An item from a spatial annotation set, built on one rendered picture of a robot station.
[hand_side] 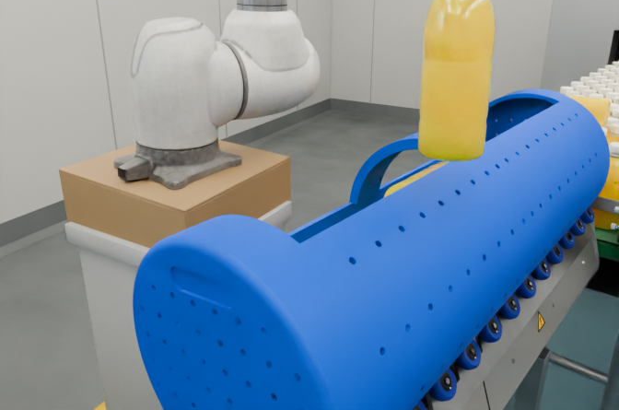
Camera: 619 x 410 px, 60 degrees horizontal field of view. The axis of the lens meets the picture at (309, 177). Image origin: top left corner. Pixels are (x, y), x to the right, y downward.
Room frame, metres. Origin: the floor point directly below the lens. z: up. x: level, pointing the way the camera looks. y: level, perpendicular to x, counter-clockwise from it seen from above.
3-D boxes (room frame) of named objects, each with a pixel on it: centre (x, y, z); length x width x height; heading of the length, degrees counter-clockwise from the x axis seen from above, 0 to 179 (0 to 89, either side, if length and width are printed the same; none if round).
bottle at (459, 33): (0.55, -0.15, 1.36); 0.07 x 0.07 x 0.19
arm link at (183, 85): (0.99, 0.24, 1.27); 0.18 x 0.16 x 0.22; 129
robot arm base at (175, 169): (0.97, 0.27, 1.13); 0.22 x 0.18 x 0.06; 145
